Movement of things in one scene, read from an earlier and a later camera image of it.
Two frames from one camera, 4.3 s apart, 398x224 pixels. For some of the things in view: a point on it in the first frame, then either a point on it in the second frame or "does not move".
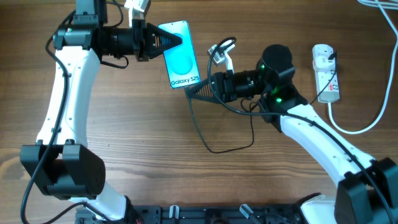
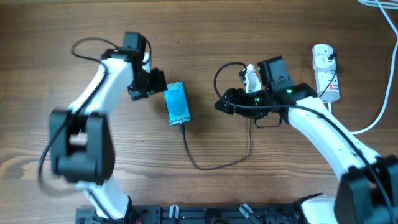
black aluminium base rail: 272,214 does not move
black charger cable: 251,107 -> 334,55
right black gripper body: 229,86 -> 259,98
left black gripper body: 138,42 -> 147,84
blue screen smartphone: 181,61 -> 176,103
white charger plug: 323,63 does not move
